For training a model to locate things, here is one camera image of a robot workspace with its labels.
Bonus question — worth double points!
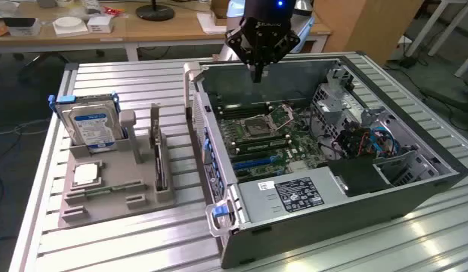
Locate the black plastic shroud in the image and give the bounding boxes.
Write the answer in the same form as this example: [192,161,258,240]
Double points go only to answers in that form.
[328,157,396,198]

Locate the CPU socket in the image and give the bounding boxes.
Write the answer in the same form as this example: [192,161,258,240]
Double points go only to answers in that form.
[243,116,275,139]

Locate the small white box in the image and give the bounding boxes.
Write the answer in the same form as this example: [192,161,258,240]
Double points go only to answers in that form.
[87,15,116,33]

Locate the blue wire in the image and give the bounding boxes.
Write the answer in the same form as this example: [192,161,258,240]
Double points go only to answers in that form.
[371,124,400,156]

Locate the green graphics card black fan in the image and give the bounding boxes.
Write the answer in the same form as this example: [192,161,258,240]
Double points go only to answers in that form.
[148,102,171,191]

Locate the gray power supply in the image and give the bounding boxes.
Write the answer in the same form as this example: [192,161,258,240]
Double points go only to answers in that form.
[236,167,351,224]

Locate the blue floor cable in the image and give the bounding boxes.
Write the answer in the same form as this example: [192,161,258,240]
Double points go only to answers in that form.
[0,124,23,246]

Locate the metal disk bay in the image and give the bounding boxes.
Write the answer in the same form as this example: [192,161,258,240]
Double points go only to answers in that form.
[311,67,366,137]

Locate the black round lamp base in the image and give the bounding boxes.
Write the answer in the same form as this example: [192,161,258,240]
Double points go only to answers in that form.
[135,0,176,22]

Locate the white paper stack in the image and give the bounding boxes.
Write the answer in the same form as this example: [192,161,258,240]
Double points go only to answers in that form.
[196,11,230,35]

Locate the hard disk in blue caddy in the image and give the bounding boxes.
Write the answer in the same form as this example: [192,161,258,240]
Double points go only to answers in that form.
[47,92,122,154]

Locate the green RAM stick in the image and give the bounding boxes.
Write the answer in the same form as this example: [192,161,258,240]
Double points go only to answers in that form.
[236,135,291,151]
[84,184,135,196]

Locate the white table frame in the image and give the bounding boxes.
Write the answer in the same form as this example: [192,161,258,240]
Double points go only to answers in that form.
[406,0,468,77]

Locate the green motherboard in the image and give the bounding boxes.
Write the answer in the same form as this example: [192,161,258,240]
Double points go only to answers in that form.
[214,101,331,182]

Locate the wooden cabinet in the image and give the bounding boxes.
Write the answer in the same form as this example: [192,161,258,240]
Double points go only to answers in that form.
[323,0,426,62]

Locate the gray parts rack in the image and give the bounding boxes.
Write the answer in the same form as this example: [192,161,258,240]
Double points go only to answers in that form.
[58,101,179,229]

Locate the white box with black top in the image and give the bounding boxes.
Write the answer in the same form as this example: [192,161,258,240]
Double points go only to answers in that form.
[2,17,43,37]

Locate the wooden desk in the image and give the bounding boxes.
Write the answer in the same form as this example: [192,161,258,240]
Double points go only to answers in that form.
[0,0,332,62]

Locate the blue expansion slot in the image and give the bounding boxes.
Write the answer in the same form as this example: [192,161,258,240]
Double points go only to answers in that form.
[232,158,283,172]

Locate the red wire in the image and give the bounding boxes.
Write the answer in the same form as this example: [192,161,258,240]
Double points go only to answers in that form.
[360,129,371,154]

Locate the silver CPU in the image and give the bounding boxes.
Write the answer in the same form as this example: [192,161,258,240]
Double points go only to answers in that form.
[72,164,100,186]

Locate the metal socket cover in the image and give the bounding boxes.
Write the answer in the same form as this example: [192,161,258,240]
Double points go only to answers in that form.
[270,103,298,128]

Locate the open black PC case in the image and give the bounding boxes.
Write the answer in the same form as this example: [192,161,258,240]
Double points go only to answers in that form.
[183,50,468,270]

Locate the white boxes on desk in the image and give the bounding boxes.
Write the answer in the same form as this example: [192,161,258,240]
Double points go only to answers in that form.
[52,16,90,38]

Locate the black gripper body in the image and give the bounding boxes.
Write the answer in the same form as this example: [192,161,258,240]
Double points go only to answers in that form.
[240,0,298,65]

